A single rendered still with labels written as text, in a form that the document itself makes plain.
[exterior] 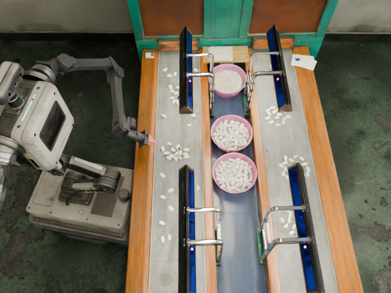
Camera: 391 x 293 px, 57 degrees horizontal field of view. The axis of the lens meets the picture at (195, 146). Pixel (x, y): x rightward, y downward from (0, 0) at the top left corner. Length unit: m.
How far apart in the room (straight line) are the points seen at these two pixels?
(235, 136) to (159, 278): 0.97
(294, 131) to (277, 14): 0.80
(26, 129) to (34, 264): 1.56
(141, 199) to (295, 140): 1.04
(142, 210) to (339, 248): 1.10
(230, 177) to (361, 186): 1.37
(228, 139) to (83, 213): 1.06
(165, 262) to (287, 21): 1.77
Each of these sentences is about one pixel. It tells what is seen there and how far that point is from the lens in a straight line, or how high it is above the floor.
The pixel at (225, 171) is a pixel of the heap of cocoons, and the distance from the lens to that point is 2.22.
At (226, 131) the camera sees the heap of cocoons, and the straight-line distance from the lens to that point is 2.35.
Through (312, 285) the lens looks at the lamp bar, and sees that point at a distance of 1.74.
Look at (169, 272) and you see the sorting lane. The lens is 2.04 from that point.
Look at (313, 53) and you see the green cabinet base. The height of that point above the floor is 0.68.
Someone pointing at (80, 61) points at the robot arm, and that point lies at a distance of 2.13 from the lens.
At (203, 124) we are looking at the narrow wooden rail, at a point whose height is 0.76.
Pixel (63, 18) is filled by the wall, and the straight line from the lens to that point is 3.94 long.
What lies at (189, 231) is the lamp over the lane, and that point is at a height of 1.10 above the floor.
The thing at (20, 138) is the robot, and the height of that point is 1.44.
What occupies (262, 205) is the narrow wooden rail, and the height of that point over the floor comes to 0.76.
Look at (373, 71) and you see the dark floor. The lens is 3.99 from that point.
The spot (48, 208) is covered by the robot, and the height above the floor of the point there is 0.47.
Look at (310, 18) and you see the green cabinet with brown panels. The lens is 2.74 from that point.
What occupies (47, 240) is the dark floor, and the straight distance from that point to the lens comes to 3.06.
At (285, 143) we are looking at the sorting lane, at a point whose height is 0.74.
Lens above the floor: 2.74
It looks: 61 degrees down
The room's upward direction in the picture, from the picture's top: 1 degrees counter-clockwise
